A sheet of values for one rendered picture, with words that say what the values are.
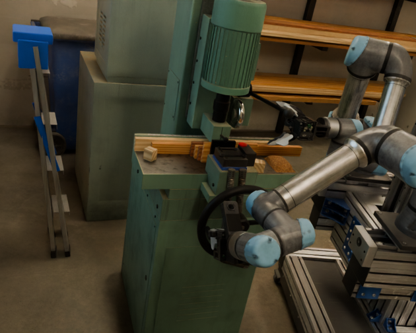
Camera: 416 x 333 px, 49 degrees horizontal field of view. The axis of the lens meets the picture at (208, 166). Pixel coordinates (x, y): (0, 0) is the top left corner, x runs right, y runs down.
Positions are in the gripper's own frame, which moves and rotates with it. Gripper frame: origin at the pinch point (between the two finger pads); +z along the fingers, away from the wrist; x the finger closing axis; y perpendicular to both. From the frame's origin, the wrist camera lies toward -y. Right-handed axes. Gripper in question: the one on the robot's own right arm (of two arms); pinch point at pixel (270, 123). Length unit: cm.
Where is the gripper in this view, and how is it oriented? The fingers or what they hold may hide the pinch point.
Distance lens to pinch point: 157.8
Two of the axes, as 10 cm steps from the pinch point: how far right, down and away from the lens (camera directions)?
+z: -9.4, -0.2, -3.5
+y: 3.1, 3.9, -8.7
